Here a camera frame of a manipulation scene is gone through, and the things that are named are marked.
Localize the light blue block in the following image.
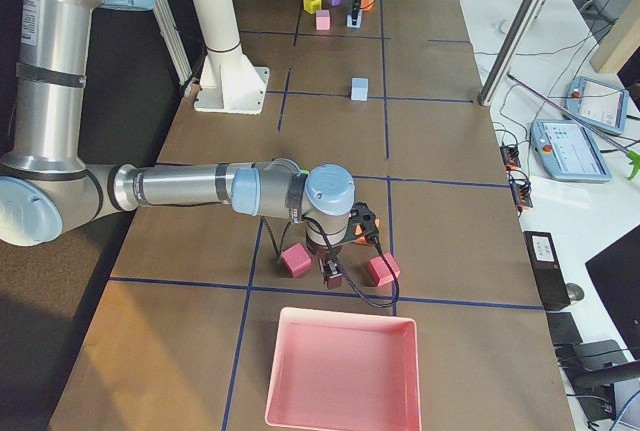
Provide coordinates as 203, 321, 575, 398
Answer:
350, 77, 369, 102
346, 13, 362, 29

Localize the pink foam block left side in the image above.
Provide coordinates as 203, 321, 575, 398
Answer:
315, 9, 331, 31

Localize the crimson foam block near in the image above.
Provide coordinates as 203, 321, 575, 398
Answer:
281, 243, 312, 278

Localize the crimson foam block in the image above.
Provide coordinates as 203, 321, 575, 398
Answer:
367, 252, 401, 287
281, 243, 312, 278

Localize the orange foam block right side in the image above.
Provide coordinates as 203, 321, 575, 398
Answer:
355, 218, 380, 245

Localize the yellow foam block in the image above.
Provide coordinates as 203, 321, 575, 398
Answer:
302, 0, 322, 15

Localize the crimson foam block far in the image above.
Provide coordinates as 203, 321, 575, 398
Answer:
367, 252, 401, 287

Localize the red plastic bin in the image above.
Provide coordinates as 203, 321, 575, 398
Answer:
265, 307, 422, 430

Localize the black power strip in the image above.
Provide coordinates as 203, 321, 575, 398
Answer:
500, 144, 533, 214

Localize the black box with label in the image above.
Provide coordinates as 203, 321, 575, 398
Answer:
523, 231, 570, 311

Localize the teach pendant near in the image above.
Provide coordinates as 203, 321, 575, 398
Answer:
531, 119, 612, 183

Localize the teach pendant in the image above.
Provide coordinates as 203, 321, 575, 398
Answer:
566, 76, 630, 136
531, 119, 612, 183

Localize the teach pendant far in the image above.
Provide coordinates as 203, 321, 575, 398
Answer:
566, 76, 630, 136

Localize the wooden board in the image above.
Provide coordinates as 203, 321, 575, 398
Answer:
590, 0, 639, 74

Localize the dark monitor screen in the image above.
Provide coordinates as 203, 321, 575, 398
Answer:
586, 232, 640, 358

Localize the reacher grabber stick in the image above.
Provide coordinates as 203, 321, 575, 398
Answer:
506, 73, 640, 181

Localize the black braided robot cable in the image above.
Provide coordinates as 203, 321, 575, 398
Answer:
304, 215, 402, 308

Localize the aluminium frame post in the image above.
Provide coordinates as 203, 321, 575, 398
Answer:
478, 0, 545, 107

